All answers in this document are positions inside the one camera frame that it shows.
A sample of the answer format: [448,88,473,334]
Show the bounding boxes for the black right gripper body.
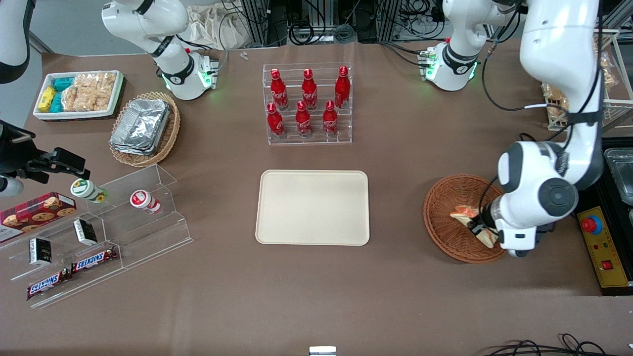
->
[0,121,36,179]

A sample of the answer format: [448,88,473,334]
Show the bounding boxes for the triangular sandwich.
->
[449,204,498,249]

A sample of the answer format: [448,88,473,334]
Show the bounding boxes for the brown round wicker basket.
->
[423,174,508,264]

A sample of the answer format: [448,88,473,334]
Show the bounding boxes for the silver foil tray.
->
[110,138,166,157]
[111,98,172,149]

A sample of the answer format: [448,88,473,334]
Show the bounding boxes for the light tan wicker basket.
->
[108,91,181,168]

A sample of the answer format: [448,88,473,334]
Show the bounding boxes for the beige plastic serving tray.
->
[255,170,370,246]

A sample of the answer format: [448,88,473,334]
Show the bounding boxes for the green sunflower yogurt cup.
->
[70,179,107,204]

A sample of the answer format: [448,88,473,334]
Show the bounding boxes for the red tartan cookie box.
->
[0,192,77,243]

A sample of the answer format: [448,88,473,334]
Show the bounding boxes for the yellow snack packet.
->
[38,86,56,113]

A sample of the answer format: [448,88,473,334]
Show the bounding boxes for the clear bag of crackers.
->
[61,86,80,112]
[95,73,117,112]
[74,73,99,112]

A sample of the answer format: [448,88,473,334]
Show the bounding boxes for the small black white carton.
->
[29,237,53,267]
[73,219,98,246]

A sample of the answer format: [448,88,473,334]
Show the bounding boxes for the red strawberry yogurt cup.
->
[130,190,162,214]

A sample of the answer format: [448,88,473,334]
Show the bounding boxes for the white rectangular snack bin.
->
[33,70,125,121]

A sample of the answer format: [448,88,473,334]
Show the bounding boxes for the yellow emergency stop box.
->
[576,206,632,289]

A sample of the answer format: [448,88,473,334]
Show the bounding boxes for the Snickers chocolate bar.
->
[72,246,119,275]
[26,269,74,301]

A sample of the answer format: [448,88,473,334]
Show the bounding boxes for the clear acrylic stepped shelf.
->
[93,164,194,272]
[0,195,127,310]

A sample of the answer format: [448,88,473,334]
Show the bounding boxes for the steel rectangular pan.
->
[604,147,633,206]

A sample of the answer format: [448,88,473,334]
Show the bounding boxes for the clear bag of pastries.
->
[542,83,569,124]
[593,37,619,89]

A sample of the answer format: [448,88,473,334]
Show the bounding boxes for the red cola bottle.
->
[270,68,289,110]
[266,102,285,139]
[302,68,318,110]
[334,66,351,109]
[322,100,339,138]
[295,100,313,138]

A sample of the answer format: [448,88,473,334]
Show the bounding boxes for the clear acrylic bottle rack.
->
[262,62,353,146]

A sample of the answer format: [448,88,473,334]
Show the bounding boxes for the beige cloth bag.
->
[185,4,250,50]

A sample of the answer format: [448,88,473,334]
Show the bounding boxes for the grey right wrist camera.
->
[0,177,24,197]

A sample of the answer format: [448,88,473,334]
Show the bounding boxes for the black floor cables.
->
[482,333,611,356]

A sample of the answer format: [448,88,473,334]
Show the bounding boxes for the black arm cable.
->
[481,44,574,112]

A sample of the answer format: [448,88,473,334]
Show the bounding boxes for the white wire rack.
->
[543,29,633,133]

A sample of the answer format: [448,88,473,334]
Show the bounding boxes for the aluminium frame post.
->
[378,0,401,43]
[249,0,271,46]

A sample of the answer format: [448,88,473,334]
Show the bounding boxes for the coiled black cable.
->
[288,21,316,46]

